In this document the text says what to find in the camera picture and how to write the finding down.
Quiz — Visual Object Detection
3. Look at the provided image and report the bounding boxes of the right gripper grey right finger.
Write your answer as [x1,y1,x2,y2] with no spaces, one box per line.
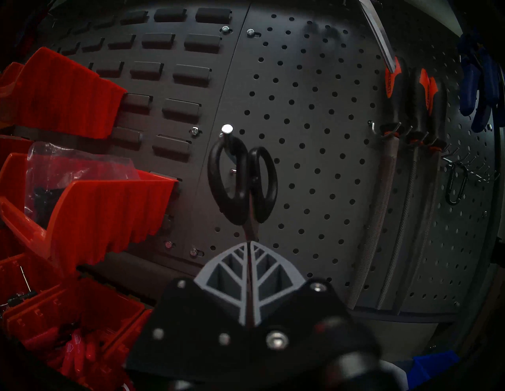
[251,241,379,378]

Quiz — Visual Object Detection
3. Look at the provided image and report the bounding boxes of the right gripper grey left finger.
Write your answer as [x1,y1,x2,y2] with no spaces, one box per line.
[126,241,253,379]

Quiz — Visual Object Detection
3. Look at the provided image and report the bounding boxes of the black handled scissors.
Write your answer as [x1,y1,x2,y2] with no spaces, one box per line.
[207,134,279,243]

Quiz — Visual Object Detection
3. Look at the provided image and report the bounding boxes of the silver pegboard hook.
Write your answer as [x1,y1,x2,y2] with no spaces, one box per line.
[220,124,237,174]

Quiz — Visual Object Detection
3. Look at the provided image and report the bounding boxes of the red plastic parts bin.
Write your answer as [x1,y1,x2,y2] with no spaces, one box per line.
[0,152,178,276]
[101,309,155,391]
[0,252,60,312]
[4,278,146,379]
[0,47,127,139]

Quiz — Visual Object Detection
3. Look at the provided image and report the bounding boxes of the blue plastic bin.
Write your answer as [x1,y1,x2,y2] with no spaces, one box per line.
[406,349,462,391]

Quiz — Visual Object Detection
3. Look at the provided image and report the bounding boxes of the clear bag of black parts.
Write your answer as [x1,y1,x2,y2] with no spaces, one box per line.
[24,142,140,229]

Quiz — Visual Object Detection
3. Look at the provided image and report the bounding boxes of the metal tool holder rack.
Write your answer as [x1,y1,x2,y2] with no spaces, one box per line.
[369,120,499,184]

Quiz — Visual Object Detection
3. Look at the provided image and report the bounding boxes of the black carabiner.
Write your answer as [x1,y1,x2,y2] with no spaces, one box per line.
[445,162,469,206]

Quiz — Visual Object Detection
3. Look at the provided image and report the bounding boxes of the grey pegboard wall panel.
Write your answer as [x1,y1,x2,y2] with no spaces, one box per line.
[24,0,501,316]

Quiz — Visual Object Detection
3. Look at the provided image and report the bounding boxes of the file with orange black handle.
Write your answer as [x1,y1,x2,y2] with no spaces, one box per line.
[347,57,410,311]
[376,67,431,311]
[394,77,449,313]

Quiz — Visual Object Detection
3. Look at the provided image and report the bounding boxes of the blue handled pliers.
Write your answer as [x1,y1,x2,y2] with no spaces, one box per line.
[458,35,494,132]

